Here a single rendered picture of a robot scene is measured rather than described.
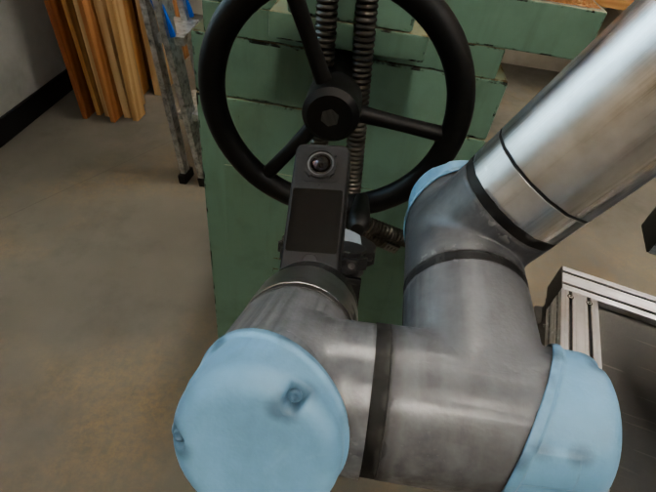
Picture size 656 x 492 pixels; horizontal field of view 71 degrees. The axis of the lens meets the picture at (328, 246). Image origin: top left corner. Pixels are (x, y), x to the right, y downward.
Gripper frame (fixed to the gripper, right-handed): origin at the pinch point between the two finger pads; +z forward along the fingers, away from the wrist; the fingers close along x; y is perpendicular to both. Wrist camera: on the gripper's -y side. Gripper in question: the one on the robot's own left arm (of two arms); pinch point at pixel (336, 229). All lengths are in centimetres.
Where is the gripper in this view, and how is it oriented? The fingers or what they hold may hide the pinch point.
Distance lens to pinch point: 51.9
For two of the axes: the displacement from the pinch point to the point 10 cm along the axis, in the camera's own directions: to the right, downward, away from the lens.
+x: 9.9, 1.3, -0.8
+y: -1.0, 9.6, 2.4
